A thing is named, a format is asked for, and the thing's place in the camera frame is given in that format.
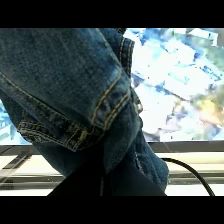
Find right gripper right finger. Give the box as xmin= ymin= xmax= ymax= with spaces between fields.
xmin=102 ymin=160 xmax=167 ymax=197

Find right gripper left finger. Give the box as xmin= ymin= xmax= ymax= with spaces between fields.
xmin=48 ymin=159 xmax=103 ymax=197

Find blue jeans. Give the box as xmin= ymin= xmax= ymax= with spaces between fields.
xmin=0 ymin=27 xmax=170 ymax=193

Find black cable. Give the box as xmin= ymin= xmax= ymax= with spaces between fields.
xmin=161 ymin=157 xmax=216 ymax=197

